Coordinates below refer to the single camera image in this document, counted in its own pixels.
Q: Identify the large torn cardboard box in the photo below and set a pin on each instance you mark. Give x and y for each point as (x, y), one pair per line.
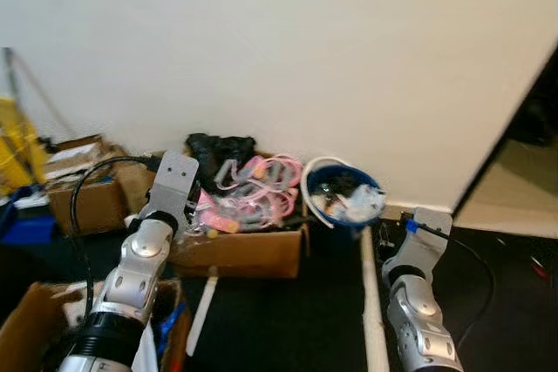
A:
(26, 320)

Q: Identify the blue rubbish bin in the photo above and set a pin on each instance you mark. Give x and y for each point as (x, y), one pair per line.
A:
(324, 182)

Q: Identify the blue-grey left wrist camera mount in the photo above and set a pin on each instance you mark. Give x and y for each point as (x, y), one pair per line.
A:
(173, 182)

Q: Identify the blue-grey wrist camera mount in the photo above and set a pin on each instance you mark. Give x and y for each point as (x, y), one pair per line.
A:
(173, 182)
(423, 237)

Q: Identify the open brown cardboard box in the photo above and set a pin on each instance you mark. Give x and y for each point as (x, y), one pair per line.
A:
(96, 202)

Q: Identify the white floor strip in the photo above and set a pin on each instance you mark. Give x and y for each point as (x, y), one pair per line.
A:
(202, 311)

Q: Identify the cardboard box with pink items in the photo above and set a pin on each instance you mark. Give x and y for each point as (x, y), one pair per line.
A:
(244, 254)

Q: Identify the blue flat item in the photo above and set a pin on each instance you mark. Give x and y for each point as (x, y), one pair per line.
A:
(26, 228)

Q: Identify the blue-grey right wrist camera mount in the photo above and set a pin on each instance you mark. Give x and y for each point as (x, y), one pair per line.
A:
(423, 237)

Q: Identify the yellow mop bucket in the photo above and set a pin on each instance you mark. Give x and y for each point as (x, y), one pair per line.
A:
(17, 150)

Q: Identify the pink packaged items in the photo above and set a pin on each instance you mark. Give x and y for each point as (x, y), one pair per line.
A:
(261, 189)

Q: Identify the white cloth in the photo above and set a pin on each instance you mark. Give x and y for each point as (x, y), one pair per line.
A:
(146, 350)

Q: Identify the long white pole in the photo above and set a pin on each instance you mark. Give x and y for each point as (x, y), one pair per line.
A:
(375, 311)

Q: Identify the black bag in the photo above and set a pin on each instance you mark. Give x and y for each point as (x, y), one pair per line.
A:
(218, 150)

